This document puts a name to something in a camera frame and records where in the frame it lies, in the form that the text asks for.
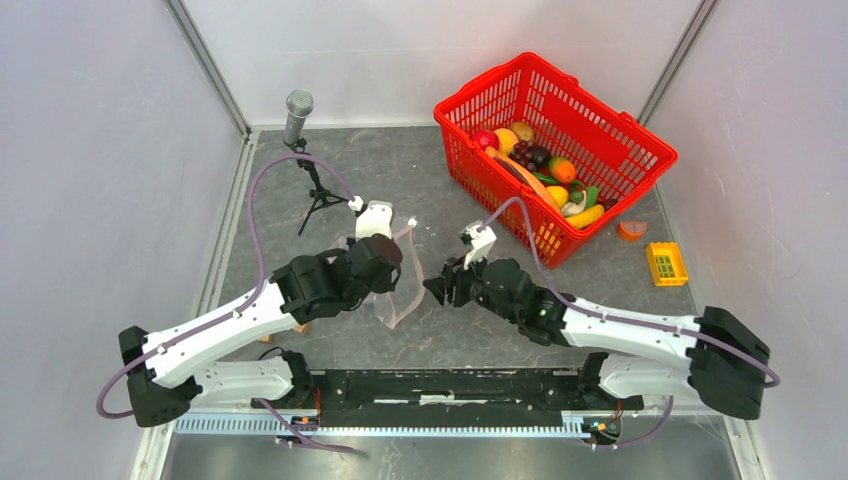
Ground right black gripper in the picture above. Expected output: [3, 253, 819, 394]
[423, 247, 521, 325]

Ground clear zip top bag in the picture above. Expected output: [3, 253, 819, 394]
[342, 216, 426, 329]

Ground yellow toy banana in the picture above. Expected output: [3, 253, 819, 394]
[565, 204, 605, 229]

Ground microphone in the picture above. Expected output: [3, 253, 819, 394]
[283, 89, 349, 236]

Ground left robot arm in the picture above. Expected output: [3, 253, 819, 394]
[118, 234, 403, 428]

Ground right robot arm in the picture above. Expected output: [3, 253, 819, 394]
[423, 258, 772, 420]

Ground white toy garlic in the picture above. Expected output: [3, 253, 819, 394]
[561, 199, 587, 218]

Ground red toy apple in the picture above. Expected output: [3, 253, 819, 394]
[471, 130, 500, 150]

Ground purple toy grapes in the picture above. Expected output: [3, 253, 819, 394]
[509, 140, 551, 172]

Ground orange toy fruit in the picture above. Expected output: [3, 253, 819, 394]
[493, 128, 520, 155]

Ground brown toy potato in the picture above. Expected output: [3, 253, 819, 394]
[509, 121, 535, 142]

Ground red plastic shopping basket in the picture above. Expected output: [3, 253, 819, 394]
[433, 52, 678, 268]

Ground green toy pepper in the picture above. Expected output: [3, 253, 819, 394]
[584, 186, 600, 208]

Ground orange toy tomato slice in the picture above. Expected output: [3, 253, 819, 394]
[616, 221, 648, 242]

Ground yellow toy crate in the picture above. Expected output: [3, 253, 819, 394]
[645, 242, 689, 287]

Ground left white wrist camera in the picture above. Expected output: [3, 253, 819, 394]
[347, 196, 394, 240]

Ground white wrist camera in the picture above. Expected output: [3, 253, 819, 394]
[460, 221, 497, 270]
[347, 196, 394, 240]

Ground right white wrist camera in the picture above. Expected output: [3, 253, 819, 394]
[460, 221, 497, 270]

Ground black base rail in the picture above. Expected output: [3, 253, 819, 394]
[271, 368, 644, 428]

